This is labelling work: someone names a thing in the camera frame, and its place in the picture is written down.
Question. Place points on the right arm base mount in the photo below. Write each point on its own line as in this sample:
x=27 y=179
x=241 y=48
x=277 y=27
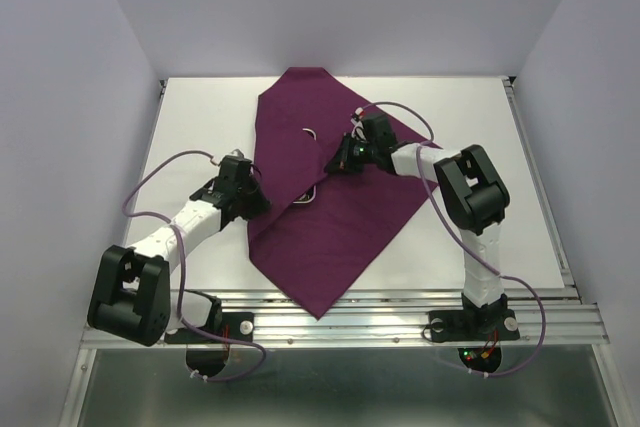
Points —
x=479 y=348

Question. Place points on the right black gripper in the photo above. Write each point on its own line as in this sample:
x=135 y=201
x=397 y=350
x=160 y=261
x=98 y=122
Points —
x=340 y=161

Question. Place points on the stainless steel tray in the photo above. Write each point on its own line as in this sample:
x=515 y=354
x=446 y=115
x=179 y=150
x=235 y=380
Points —
x=310 y=194

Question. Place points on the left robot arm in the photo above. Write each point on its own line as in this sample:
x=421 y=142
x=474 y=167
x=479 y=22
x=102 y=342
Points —
x=131 y=298

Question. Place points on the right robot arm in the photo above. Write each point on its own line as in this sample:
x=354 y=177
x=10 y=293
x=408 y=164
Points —
x=474 y=196

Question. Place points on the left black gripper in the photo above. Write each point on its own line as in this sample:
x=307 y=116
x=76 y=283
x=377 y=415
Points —
x=260 y=206

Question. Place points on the purple cloth drape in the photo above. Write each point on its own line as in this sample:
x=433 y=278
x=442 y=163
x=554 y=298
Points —
x=315 y=252

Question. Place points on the aluminium rail frame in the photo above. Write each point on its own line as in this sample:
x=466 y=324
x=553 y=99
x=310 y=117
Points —
x=365 y=362

